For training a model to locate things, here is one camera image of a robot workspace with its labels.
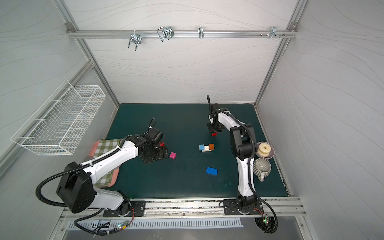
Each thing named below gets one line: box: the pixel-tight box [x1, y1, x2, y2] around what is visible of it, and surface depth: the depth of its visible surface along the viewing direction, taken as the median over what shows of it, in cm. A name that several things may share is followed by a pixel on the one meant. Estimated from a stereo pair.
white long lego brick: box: [201, 145, 212, 152], surface depth 95 cm
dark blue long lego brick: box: [206, 167, 218, 176], surface depth 86 cm
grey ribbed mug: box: [252, 158, 272, 182], surface depth 82 cm
